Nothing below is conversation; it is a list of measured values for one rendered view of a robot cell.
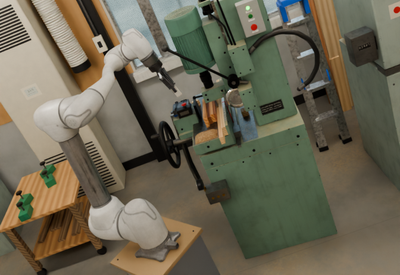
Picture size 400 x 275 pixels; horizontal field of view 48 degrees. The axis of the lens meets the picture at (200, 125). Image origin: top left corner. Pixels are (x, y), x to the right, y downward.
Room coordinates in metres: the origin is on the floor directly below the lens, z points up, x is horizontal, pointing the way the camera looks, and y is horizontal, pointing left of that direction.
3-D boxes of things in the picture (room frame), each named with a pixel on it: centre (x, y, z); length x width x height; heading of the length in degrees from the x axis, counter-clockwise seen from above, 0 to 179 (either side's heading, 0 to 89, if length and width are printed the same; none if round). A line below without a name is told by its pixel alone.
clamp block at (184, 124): (2.33, 0.05, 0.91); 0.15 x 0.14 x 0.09; 170
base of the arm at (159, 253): (1.75, 0.41, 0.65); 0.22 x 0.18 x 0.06; 49
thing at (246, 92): (2.06, -0.28, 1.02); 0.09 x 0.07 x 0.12; 170
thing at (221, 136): (2.25, -0.13, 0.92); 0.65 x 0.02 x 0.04; 170
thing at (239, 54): (2.06, -0.31, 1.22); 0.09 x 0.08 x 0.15; 80
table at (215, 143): (2.31, -0.03, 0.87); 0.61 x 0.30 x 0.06; 170
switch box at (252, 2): (2.05, -0.42, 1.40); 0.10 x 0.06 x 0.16; 80
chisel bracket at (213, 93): (2.24, -0.15, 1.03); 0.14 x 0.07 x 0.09; 80
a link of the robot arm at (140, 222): (1.77, 0.43, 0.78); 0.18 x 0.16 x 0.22; 57
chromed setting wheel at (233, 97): (2.10, -0.23, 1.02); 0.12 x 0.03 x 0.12; 80
